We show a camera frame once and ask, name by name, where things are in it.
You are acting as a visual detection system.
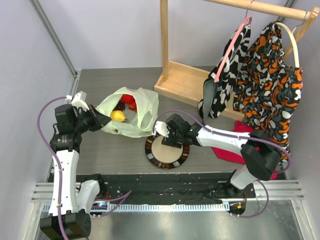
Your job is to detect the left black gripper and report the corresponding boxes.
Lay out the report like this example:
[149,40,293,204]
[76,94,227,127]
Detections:
[72,104,111,134]

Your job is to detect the fake lemon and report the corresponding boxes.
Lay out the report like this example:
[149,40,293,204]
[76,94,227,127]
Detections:
[110,110,127,123]

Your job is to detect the fake dark grape bunch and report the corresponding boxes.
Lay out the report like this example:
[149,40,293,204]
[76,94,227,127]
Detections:
[113,100,126,111]

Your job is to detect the fake red tomato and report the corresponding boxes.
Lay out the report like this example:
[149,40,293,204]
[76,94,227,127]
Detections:
[121,94,135,105]

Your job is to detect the green avocado plastic bag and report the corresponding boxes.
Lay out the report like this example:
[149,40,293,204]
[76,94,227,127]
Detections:
[96,87,159,138]

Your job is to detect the fake red cherry bunch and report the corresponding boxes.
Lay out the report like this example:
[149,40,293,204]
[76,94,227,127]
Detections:
[128,100,137,112]

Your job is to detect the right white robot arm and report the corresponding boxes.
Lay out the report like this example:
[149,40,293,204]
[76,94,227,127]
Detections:
[153,113,282,198]

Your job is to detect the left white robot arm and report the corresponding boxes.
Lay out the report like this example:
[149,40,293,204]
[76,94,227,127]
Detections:
[40,104,111,240]

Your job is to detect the patterned rim ceramic plate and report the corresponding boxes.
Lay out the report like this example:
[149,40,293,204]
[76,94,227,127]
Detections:
[144,135,190,170]

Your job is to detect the red cloth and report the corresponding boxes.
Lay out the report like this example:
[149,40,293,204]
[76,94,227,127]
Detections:
[211,120,278,180]

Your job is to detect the wooden clothes rack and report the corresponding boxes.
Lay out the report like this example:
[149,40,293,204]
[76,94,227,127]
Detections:
[154,0,320,106]

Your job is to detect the black white patterned garment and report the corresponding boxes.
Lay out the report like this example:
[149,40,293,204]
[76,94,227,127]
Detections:
[198,24,251,119]

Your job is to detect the orange black patterned garment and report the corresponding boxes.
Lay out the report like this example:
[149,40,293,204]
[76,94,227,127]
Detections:
[233,22,303,152]

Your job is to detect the pink clothes hanger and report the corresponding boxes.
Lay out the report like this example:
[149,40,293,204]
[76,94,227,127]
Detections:
[213,15,253,83]

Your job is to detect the cream clothes hanger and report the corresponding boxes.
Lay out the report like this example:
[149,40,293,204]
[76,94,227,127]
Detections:
[275,21,300,68]

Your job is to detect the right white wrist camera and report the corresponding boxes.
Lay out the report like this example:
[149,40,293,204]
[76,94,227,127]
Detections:
[152,120,170,138]

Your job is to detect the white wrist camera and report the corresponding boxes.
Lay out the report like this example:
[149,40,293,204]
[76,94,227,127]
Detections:
[152,120,170,138]
[71,91,89,111]

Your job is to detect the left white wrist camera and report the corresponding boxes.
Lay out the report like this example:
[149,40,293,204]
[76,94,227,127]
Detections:
[71,91,89,111]

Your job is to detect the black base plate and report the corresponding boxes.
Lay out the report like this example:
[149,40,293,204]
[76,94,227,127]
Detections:
[77,173,256,204]

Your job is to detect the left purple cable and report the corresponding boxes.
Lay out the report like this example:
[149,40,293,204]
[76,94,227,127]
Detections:
[36,96,132,240]

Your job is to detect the purple cable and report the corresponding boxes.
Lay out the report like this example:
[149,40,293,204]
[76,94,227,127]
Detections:
[151,110,292,218]
[36,96,132,240]

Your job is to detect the white slotted cable duct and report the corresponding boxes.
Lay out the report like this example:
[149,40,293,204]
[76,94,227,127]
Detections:
[42,202,230,213]

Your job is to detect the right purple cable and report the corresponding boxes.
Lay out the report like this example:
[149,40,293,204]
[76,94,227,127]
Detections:
[151,110,292,218]

